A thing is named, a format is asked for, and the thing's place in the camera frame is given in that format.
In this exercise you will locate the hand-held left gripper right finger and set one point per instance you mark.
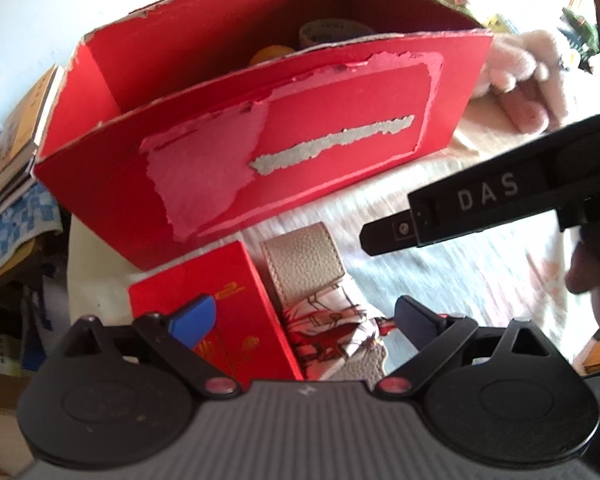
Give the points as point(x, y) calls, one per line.
point(417, 322)

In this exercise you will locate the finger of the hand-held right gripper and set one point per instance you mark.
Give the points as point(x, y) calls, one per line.
point(387, 235)

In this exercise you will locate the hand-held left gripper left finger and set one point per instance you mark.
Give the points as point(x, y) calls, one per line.
point(192, 322)

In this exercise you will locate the small red gift box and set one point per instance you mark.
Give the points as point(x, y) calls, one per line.
point(230, 280)

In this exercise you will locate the large red cardboard box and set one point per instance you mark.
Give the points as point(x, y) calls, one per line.
point(330, 170)

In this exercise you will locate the printed tape roll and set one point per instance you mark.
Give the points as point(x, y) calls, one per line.
point(330, 30)

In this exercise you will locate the brown gourd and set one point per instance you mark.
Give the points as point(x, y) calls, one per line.
point(272, 55)

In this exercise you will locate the person's right hand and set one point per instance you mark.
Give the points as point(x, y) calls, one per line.
point(585, 272)

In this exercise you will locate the white textured bedsheet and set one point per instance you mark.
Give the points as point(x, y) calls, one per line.
point(480, 285)

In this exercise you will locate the pink plush toy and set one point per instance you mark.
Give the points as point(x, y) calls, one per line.
point(515, 55)

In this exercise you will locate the yellow plush toy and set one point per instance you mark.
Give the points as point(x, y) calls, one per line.
point(500, 22)

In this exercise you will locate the green plastic toy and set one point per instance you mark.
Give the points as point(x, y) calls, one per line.
point(577, 35)

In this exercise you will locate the green plush toy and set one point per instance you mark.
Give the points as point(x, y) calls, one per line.
point(457, 2)

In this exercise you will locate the pile of cardboard boxes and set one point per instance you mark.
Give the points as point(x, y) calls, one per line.
point(0, 350)

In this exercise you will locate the blue checkered cloth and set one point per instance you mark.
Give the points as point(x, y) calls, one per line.
point(10, 245)

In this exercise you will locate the black book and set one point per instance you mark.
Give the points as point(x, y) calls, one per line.
point(7, 187)

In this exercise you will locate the yellow book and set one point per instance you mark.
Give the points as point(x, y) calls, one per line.
point(25, 120)

